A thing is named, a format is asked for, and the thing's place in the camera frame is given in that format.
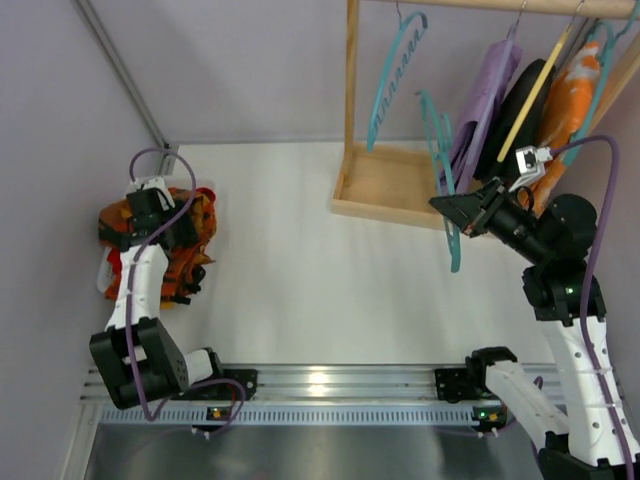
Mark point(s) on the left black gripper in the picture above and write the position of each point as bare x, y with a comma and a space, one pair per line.
125, 237

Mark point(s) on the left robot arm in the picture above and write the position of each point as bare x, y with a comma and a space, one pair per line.
138, 360

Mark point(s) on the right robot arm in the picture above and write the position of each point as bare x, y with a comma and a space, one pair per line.
570, 310

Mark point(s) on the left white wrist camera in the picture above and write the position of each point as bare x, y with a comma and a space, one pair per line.
157, 187

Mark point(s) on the wooden clothes rack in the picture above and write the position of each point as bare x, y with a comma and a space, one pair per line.
391, 183

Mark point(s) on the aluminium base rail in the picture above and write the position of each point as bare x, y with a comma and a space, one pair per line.
325, 395

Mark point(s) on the wooden hanger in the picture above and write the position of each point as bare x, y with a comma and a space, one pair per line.
536, 87

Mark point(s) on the empty teal hanger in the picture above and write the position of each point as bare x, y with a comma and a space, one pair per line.
411, 30

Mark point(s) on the white plastic basket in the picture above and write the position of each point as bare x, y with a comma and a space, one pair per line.
107, 270

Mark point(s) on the purple garment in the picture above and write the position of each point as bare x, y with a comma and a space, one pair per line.
481, 104

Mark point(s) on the orange camouflage trousers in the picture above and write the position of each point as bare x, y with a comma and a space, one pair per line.
187, 259

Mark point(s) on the orange white garment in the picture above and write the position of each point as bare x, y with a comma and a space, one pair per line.
565, 110

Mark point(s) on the teal hanger with trousers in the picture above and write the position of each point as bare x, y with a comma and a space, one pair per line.
438, 134

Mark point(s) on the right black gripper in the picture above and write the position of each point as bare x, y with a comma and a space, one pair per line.
484, 210

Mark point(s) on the purple hanger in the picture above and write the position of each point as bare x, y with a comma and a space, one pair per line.
515, 25

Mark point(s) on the far right teal hanger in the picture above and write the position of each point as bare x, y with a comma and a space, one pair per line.
614, 76

